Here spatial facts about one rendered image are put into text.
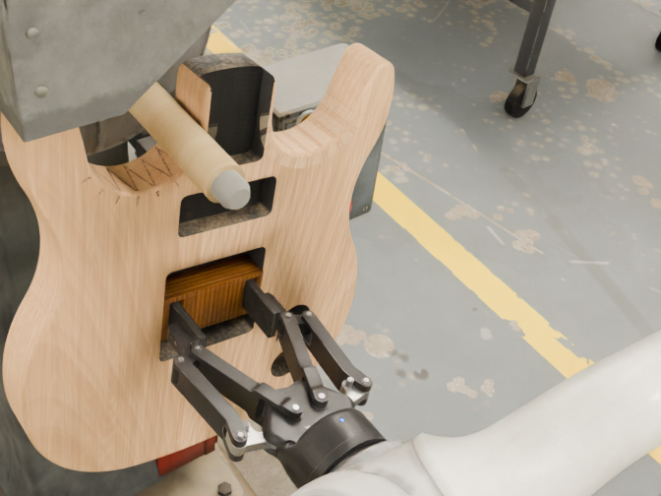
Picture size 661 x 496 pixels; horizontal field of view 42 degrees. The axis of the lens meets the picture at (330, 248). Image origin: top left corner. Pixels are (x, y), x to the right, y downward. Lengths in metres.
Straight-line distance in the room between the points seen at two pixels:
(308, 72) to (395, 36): 2.44
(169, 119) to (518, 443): 0.35
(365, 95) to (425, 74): 2.48
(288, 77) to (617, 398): 0.62
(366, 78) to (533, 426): 0.39
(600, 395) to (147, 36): 0.29
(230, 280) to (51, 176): 0.21
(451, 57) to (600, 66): 0.58
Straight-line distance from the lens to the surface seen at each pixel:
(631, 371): 0.49
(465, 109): 3.08
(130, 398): 0.80
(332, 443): 0.65
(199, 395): 0.70
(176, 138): 0.64
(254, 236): 0.76
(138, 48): 0.44
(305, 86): 0.97
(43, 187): 0.63
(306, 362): 0.73
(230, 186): 0.60
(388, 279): 2.36
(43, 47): 0.41
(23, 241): 1.08
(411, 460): 0.46
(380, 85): 0.76
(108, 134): 0.84
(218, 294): 0.77
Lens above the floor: 1.64
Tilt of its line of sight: 43 degrees down
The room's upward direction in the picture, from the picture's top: 8 degrees clockwise
